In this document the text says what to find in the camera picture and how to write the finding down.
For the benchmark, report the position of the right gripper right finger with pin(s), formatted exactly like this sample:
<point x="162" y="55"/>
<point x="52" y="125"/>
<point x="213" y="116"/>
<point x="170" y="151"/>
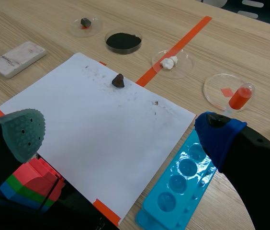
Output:
<point x="217" y="141"/>

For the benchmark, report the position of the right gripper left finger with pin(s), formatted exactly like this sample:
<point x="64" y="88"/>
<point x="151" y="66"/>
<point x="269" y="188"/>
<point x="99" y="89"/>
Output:
<point x="22" y="134"/>

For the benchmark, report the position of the dropper with red bulb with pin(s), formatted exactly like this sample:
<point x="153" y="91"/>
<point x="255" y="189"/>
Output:
<point x="239" y="98"/>

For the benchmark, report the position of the red green blue brick block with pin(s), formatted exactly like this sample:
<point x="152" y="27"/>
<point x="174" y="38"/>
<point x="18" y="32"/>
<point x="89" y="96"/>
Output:
<point x="33" y="184"/>

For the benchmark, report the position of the clear glass dish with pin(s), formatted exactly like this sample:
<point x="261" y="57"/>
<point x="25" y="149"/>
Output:
<point x="95" y="26"/>
<point x="215" y="88"/>
<point x="183" y="68"/>

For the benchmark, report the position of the white sheet of paper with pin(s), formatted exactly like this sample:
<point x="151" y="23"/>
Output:
<point x="94" y="134"/>

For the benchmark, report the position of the turquoise rack with round holes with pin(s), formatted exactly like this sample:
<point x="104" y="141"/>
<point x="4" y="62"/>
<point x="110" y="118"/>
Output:
<point x="171" y="198"/>

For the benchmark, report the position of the small white lump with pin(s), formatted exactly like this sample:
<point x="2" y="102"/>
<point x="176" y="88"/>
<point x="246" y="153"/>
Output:
<point x="174" y="60"/>

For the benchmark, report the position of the large white lump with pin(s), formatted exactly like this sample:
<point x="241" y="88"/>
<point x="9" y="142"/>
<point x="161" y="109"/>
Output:
<point x="166" y="64"/>

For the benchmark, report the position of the small dark grey stone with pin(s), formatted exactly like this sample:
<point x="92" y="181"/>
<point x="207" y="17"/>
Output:
<point x="86" y="22"/>

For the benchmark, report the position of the small dark brown stone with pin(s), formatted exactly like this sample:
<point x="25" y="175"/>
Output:
<point x="118" y="81"/>

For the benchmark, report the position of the glass dish with black powder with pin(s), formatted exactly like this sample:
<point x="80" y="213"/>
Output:
<point x="123" y="41"/>

